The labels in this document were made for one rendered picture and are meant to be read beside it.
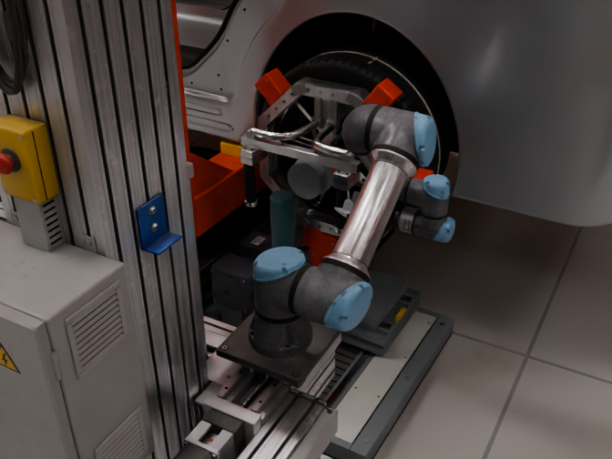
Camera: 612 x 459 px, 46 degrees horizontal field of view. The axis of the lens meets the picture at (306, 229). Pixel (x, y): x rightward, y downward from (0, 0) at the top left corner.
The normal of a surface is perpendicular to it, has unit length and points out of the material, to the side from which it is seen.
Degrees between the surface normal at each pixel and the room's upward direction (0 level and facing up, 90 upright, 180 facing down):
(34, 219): 90
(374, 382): 0
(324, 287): 37
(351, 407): 0
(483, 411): 0
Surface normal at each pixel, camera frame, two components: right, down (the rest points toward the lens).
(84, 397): 0.88, 0.25
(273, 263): -0.11, -0.88
